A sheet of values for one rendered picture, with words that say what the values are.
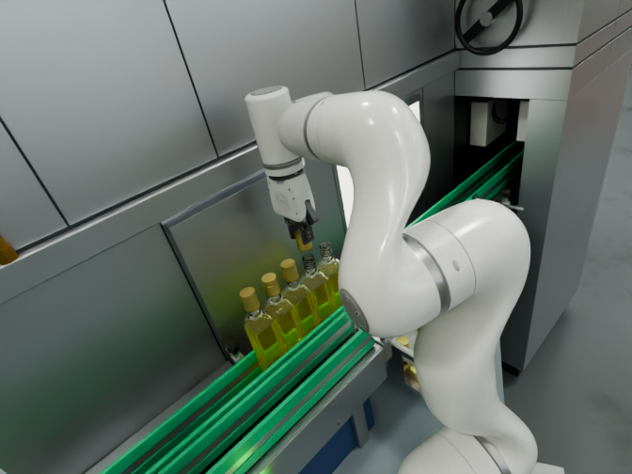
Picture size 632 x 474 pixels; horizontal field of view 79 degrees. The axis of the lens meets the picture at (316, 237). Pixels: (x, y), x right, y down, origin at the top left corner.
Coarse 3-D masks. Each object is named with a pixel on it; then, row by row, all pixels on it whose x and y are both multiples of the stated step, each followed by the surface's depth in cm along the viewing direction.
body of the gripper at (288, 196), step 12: (276, 180) 77; (288, 180) 77; (300, 180) 77; (276, 192) 81; (288, 192) 78; (300, 192) 78; (276, 204) 84; (288, 204) 80; (300, 204) 79; (312, 204) 81; (288, 216) 83; (300, 216) 80
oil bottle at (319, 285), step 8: (320, 272) 95; (304, 280) 94; (312, 280) 93; (320, 280) 94; (312, 288) 93; (320, 288) 94; (328, 288) 96; (312, 296) 94; (320, 296) 95; (328, 296) 97; (320, 304) 96; (328, 304) 98; (320, 312) 97; (328, 312) 99; (320, 320) 99
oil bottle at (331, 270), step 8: (320, 264) 97; (328, 264) 96; (336, 264) 97; (328, 272) 96; (336, 272) 97; (328, 280) 97; (336, 280) 98; (336, 288) 99; (336, 296) 100; (336, 304) 101
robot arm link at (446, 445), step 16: (448, 432) 61; (416, 448) 62; (432, 448) 59; (448, 448) 58; (464, 448) 58; (480, 448) 57; (416, 464) 58; (432, 464) 57; (448, 464) 56; (464, 464) 56; (480, 464) 56; (496, 464) 56
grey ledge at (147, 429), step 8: (224, 368) 102; (208, 376) 101; (216, 376) 101; (200, 384) 99; (208, 384) 99; (192, 392) 98; (184, 400) 96; (168, 408) 95; (176, 408) 95; (160, 416) 94; (168, 416) 93; (152, 424) 92; (144, 432) 91; (128, 440) 90; (136, 440) 89; (120, 448) 89; (128, 448) 88; (112, 456) 87; (96, 464) 86; (104, 464) 86; (88, 472) 85; (96, 472) 85
